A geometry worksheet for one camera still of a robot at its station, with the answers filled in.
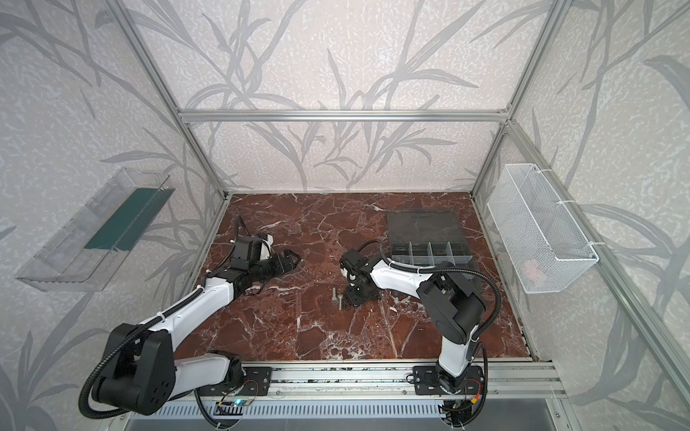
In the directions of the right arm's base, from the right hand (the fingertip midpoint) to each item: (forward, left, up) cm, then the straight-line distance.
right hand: (355, 296), depth 90 cm
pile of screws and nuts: (-1, +7, +1) cm, 7 cm away
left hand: (+8, +21, +10) cm, 24 cm away
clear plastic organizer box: (+24, -29, -1) cm, 38 cm away
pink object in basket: (-1, -50, +20) cm, 54 cm away
